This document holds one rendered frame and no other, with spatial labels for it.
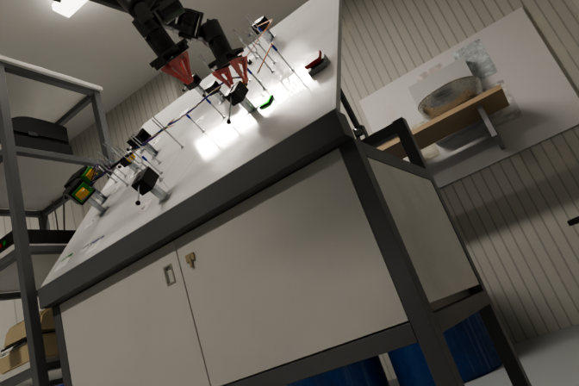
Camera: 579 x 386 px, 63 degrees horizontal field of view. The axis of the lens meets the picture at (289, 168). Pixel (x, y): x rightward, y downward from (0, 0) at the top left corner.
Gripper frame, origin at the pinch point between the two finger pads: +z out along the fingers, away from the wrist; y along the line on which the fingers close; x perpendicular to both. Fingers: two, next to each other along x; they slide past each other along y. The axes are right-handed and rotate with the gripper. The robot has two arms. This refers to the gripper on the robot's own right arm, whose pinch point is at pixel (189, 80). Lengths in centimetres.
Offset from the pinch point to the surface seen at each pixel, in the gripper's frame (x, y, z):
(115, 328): 38, 47, 45
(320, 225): 22, -25, 41
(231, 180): 16.4, -6.2, 24.6
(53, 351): 40, 88, 48
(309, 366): 42, -16, 62
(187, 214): 21.0, 9.5, 26.7
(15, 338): 41, 102, 38
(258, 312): 34, -4, 51
